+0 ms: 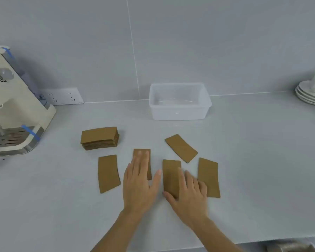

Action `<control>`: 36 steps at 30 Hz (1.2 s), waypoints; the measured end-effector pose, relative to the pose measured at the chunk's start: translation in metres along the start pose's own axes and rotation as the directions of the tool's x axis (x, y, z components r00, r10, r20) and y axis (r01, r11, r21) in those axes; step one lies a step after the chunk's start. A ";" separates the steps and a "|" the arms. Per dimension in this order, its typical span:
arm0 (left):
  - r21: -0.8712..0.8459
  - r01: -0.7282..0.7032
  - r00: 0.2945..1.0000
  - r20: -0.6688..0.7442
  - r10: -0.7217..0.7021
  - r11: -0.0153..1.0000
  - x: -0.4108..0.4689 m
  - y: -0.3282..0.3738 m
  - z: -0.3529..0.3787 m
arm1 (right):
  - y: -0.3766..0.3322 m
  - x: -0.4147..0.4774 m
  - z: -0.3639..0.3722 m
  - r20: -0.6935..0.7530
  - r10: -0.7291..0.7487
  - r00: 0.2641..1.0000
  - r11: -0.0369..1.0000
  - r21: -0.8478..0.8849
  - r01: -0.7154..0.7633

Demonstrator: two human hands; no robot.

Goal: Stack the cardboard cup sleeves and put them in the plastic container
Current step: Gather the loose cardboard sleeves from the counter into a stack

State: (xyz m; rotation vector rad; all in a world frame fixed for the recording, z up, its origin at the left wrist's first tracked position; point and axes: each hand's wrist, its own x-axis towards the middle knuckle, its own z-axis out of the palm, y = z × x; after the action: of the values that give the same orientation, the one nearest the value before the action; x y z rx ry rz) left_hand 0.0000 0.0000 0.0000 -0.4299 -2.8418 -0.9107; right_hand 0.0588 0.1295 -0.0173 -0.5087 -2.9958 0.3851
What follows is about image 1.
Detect person's right hand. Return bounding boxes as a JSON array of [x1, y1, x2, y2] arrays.
[[162, 167, 210, 230]]

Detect person's left hand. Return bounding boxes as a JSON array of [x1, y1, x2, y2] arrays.
[[122, 150, 163, 217]]

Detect stack of brown cup sleeves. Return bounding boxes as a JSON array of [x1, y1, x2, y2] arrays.
[[80, 126, 120, 151]]

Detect clear plastic container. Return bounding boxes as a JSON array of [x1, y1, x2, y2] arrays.
[[149, 82, 212, 121]]

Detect shiny metal container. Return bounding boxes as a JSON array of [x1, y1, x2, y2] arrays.
[[265, 240, 315, 252]]

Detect blue tape strip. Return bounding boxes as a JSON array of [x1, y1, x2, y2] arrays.
[[2, 46, 15, 60], [21, 125, 40, 142]]

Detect cream espresso machine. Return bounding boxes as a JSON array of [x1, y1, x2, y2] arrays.
[[0, 45, 57, 158]]

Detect white wall socket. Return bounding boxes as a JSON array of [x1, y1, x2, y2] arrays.
[[40, 89, 65, 106], [60, 87, 84, 105]]

